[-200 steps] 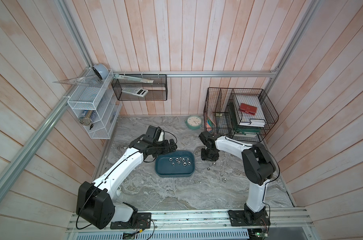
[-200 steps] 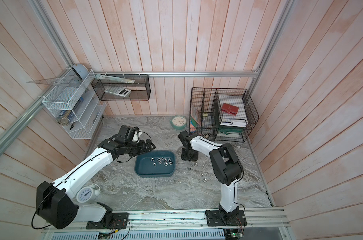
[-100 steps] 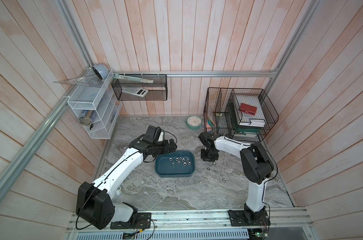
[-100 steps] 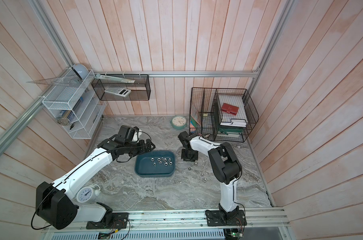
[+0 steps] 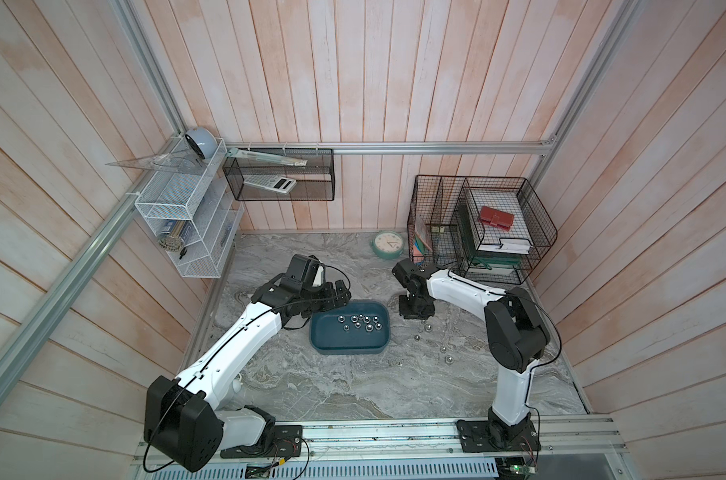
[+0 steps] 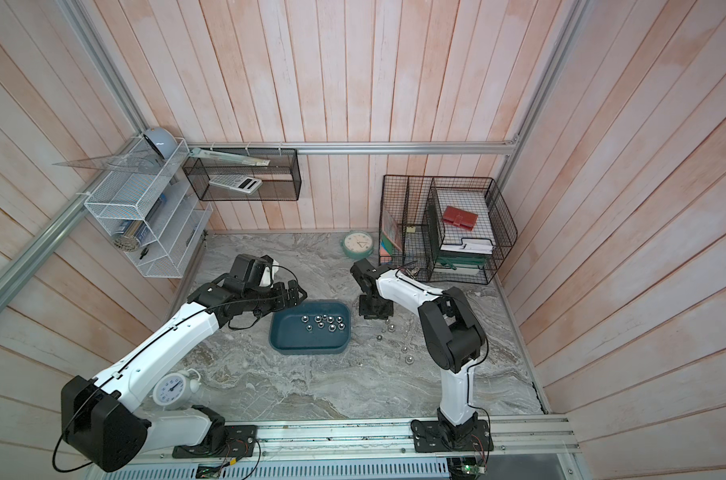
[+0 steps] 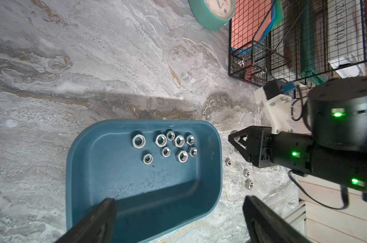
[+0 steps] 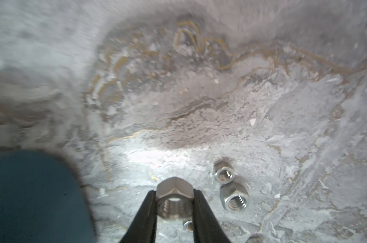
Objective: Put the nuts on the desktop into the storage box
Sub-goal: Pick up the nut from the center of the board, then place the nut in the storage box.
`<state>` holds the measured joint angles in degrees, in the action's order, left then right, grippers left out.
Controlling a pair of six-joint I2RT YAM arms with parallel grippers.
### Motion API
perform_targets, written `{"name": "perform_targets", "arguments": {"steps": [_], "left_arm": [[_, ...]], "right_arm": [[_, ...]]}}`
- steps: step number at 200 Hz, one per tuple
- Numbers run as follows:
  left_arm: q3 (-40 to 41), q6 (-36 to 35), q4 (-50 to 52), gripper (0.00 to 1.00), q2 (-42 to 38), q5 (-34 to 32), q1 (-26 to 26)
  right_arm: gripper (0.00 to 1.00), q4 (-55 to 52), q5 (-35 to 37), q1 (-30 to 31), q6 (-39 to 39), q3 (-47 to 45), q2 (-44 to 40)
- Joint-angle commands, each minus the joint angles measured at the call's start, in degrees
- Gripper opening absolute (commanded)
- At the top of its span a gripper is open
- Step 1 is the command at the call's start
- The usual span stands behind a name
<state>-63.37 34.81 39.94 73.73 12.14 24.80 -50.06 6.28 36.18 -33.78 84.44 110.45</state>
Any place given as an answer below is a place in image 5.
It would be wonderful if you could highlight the black wire wall basket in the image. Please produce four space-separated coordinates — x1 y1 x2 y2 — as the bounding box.
223 147 336 202

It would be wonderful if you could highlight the black wire desk organizer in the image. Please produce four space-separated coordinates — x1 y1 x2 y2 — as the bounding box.
407 174 558 285

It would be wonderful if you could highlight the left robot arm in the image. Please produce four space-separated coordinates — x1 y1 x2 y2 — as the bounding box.
143 277 351 472

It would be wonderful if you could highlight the clear triangle ruler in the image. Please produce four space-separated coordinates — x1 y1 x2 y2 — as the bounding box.
108 150 207 175

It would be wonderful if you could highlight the teal plastic storage box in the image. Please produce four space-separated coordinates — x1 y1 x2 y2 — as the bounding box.
309 300 391 355

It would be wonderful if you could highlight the blue round speaker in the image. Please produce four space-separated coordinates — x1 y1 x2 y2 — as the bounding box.
184 127 218 161

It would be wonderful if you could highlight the green round clock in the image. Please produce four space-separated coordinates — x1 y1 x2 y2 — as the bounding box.
370 231 405 260

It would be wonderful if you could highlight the white calculator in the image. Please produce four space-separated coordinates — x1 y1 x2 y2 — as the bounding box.
244 175 297 195

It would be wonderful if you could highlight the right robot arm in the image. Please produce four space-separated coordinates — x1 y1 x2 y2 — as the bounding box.
392 259 551 455

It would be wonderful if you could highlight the white wire wall shelf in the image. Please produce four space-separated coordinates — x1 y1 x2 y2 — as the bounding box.
135 137 243 279

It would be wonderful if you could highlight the stack of books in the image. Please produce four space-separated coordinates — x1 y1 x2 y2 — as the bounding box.
454 187 534 276

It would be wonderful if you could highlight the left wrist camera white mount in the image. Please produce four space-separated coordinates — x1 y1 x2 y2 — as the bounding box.
312 265 326 287

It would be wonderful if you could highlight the red notebook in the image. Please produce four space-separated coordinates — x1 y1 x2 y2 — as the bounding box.
478 206 515 231

